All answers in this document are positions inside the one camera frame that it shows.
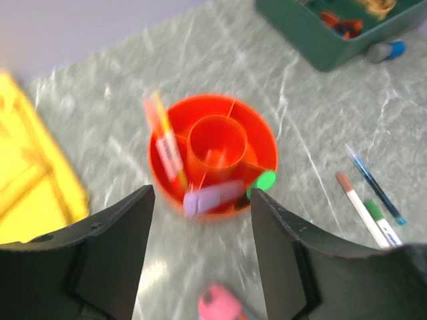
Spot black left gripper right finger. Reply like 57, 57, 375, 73
251, 189, 426, 319

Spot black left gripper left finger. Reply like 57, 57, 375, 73
1, 185, 155, 319

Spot green black highlighter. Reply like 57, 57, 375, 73
234, 170, 277, 211

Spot brown cap white marker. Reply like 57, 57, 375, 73
336, 171, 391, 249

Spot purple highlighter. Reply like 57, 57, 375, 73
183, 180, 246, 217

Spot yellow thin pen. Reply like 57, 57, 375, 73
151, 91, 189, 193

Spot pink lid marker tube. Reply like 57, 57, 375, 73
197, 284, 250, 320

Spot yellow folded cloth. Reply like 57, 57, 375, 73
1, 73, 89, 244

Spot green cap white marker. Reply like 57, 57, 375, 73
364, 199, 403, 247

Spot blue transparent pen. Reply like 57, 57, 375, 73
345, 143, 406, 225

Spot orange pen in holder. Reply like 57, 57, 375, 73
144, 97, 187, 189

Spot orange round pen holder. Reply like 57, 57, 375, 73
147, 94, 279, 223

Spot green compartment tray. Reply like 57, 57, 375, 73
255, 1, 426, 72

